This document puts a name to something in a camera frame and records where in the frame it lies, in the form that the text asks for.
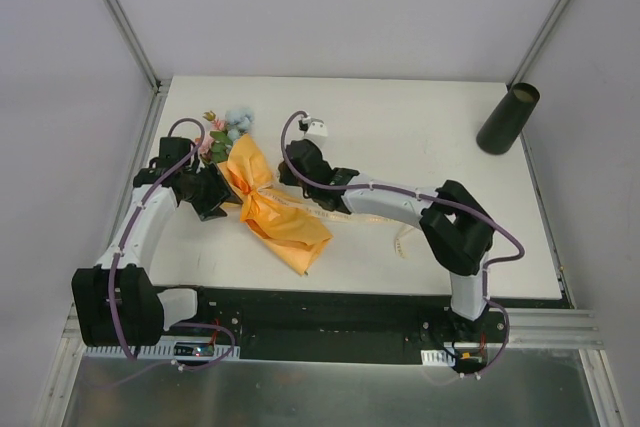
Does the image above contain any artificial flower bunch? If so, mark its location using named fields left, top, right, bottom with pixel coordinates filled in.
left=196, top=106, right=255, bottom=164

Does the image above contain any orange paper flower wrapping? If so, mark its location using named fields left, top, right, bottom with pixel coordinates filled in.
left=218, top=134, right=333, bottom=276

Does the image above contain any cream printed ribbon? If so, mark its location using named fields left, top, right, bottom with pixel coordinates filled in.
left=259, top=186, right=416, bottom=259

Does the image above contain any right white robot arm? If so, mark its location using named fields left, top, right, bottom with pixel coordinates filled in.
left=279, top=139, right=495, bottom=342

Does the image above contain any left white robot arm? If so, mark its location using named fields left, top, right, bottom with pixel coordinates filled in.
left=71, top=137, right=239, bottom=349

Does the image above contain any dark cylindrical vase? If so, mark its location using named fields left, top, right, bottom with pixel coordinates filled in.
left=476, top=82, right=540, bottom=155

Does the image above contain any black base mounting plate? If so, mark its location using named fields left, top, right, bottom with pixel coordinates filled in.
left=144, top=285, right=576, bottom=363

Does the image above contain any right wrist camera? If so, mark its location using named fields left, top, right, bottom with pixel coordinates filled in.
left=298, top=116, right=328, bottom=148

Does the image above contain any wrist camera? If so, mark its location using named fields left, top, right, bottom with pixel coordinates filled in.
left=298, top=116, right=328, bottom=148
left=156, top=136, right=195, bottom=169

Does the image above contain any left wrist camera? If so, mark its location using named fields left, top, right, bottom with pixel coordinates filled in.
left=156, top=136, right=195, bottom=169

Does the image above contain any left aluminium frame post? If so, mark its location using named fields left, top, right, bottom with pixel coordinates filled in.
left=102, top=0, right=162, bottom=94

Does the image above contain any left white cable duct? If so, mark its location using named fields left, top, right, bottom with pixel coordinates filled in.
left=84, top=339, right=241, bottom=362

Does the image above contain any white cable duct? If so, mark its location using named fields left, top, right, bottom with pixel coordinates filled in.
left=84, top=339, right=241, bottom=362
left=420, top=350, right=456, bottom=368

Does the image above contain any right white cable duct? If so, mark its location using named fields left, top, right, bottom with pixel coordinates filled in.
left=420, top=350, right=456, bottom=368

